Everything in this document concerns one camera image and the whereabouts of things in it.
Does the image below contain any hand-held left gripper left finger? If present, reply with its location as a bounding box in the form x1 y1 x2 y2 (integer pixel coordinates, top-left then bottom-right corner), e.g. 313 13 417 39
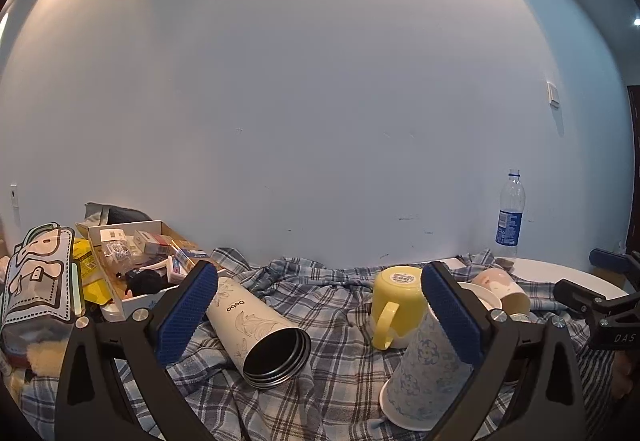
54 260 221 441

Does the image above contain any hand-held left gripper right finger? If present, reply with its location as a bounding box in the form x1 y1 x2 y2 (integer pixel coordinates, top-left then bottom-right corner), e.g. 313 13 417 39
421 261 587 441

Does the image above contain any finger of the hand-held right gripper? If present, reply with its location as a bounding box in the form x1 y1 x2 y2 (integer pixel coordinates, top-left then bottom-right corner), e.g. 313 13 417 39
588 248 640 276
553 278 610 320

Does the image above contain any white floral steel tumbler cup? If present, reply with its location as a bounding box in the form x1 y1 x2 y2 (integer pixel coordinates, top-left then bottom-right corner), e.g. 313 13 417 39
205 277 312 390

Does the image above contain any pink and cream cup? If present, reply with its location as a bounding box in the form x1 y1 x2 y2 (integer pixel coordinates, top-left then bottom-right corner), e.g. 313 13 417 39
472 268 531 318

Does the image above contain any blue patterned paper cup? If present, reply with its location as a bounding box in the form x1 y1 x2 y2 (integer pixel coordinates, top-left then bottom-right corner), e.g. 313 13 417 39
379 305 474 432

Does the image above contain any person's right hand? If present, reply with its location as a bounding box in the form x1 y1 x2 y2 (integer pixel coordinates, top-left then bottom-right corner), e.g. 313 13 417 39
612 352 640 398

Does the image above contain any white bowl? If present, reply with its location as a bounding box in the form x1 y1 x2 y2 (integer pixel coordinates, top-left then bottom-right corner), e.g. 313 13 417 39
457 282 504 318

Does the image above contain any cardboard box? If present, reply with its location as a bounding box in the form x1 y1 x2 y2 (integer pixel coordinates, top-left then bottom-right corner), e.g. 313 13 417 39
75 220 212 323

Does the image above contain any black fuzzy object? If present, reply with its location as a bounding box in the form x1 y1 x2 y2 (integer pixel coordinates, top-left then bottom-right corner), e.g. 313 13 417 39
123 269 163 298

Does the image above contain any blue carton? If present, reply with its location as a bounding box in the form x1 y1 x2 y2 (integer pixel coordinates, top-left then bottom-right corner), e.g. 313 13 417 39
172 248 209 268

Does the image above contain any yellow mug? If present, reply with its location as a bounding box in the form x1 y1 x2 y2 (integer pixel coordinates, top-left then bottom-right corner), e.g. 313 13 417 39
369 265 429 351

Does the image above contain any white and red carton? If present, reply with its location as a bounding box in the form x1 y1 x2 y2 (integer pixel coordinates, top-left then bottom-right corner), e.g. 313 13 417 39
134 230 174 255

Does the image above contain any yellow packet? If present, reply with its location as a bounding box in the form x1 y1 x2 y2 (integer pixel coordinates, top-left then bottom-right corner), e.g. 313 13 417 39
72 238 127 306

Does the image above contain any dark wooden door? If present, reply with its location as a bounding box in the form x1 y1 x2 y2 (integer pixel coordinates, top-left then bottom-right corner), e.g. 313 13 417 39
624 85 640 247

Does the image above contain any clear plastic water bottle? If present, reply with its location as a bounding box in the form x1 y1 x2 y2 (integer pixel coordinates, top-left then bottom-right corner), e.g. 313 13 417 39
494 168 526 263

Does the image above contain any blue plaid cloth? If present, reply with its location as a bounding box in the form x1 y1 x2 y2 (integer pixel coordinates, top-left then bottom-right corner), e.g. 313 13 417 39
10 247 618 441

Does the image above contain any grey bag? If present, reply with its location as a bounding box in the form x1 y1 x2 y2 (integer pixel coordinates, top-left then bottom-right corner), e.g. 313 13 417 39
83 202 152 227

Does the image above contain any beige fluffy item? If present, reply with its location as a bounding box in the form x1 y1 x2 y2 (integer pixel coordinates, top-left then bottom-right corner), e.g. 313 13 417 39
24 342 65 376

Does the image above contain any cartoon print pouch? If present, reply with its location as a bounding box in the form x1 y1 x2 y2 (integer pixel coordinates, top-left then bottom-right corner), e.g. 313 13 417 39
0 222 85 353

